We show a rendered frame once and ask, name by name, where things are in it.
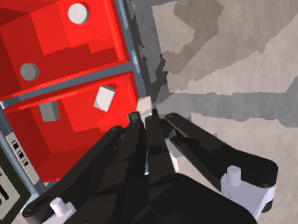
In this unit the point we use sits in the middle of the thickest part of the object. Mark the olive green case with orange latches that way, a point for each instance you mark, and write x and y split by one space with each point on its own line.
13 192

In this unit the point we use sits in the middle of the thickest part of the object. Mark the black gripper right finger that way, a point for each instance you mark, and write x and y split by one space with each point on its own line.
246 179

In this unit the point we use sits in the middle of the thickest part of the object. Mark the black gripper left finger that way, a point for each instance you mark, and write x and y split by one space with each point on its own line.
81 183

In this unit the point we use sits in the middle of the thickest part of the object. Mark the grey metal shelf frame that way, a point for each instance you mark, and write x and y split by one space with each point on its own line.
13 149

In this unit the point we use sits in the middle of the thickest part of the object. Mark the white round disc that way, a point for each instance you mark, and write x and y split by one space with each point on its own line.
78 13

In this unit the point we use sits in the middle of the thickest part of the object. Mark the small white block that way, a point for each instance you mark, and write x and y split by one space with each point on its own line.
104 97

